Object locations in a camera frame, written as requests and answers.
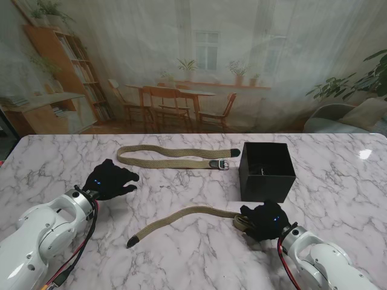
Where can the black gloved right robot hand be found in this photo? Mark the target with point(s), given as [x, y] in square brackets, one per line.
[269, 223]

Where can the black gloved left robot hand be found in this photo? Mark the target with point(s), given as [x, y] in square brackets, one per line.
[109, 181]

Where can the black belt storage box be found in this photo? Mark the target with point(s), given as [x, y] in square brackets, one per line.
[266, 187]

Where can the dark brown woven belt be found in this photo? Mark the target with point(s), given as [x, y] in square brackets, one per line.
[266, 170]

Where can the beige woven belt double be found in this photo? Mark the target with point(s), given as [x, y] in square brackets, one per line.
[181, 214]
[169, 163]

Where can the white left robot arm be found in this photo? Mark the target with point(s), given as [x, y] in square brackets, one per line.
[39, 238]

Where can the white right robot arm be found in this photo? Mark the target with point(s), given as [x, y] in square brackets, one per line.
[323, 262]

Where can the black panel beside backdrop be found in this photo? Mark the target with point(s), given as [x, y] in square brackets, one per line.
[4, 142]

